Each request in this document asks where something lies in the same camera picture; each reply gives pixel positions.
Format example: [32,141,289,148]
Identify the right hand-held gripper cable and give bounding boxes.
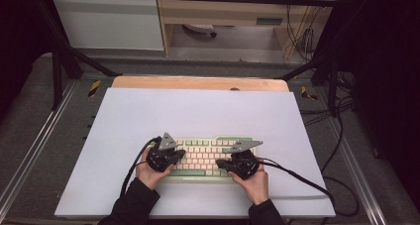
[257,157,361,218]

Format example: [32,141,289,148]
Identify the white chair base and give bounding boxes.
[182,23,218,39]

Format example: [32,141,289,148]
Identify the white table board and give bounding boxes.
[53,87,337,219]

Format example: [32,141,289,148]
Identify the yellow and black tape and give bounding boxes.
[87,79,102,98]
[300,85,319,101]

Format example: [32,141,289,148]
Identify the wooden table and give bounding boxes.
[111,75,290,93]

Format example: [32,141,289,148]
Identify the white cabinet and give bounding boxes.
[51,0,165,52]

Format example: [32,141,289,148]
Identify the black floor cables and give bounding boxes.
[298,70,357,173]

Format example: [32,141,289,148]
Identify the green and pink keyboard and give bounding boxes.
[162,136,261,185]

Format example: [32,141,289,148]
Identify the hand-held gripper cable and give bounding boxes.
[257,157,361,218]
[119,136,163,198]

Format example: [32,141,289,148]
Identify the aluminium floor rail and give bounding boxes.
[325,119,388,225]
[0,80,79,213]

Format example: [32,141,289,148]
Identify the dark curtain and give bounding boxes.
[0,0,54,120]
[340,0,420,213]

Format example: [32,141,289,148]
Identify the light wooden desk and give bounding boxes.
[155,0,341,59]

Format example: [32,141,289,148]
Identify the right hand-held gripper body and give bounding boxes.
[227,139,264,181]

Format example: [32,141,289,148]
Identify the hanging cable bundle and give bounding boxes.
[285,3,327,62]

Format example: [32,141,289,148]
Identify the black metal stand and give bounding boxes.
[33,0,123,111]
[278,36,342,118]

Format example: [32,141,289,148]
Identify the left hand-held gripper cable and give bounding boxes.
[119,136,163,198]

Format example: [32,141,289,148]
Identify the person's right hand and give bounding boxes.
[228,164,269,206]

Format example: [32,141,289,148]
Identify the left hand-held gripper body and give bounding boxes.
[146,132,186,173]

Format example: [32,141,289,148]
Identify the person's left hand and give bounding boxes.
[135,147,175,191]

